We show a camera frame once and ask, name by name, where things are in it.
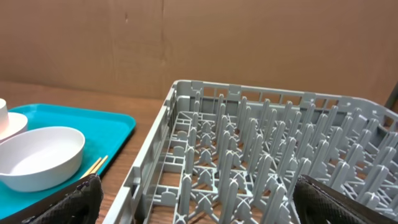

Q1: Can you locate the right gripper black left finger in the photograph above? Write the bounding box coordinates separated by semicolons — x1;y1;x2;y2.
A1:
0;174;104;224

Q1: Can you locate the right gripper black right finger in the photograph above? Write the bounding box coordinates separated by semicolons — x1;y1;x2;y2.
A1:
293;175;397;224

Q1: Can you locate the white grey bowl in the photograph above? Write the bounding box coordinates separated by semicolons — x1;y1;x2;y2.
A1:
1;126;86;192

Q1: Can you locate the white cup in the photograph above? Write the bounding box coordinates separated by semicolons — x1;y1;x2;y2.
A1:
0;98;9;133

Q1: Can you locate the grey dishwasher rack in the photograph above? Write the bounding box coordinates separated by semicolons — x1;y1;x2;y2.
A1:
104;80;397;223

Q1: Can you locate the teal plastic tray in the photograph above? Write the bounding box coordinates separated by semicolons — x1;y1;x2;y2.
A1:
1;104;136;218

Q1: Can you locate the small pink saucer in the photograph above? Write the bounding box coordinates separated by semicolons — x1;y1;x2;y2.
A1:
1;112;28;142

